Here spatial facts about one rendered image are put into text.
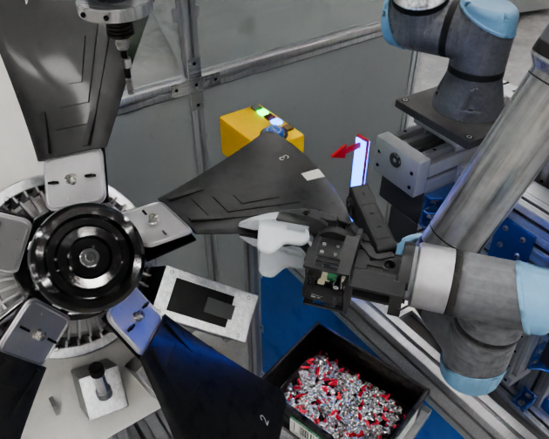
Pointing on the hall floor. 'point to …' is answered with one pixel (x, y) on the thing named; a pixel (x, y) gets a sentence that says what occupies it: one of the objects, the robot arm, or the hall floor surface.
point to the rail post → (254, 308)
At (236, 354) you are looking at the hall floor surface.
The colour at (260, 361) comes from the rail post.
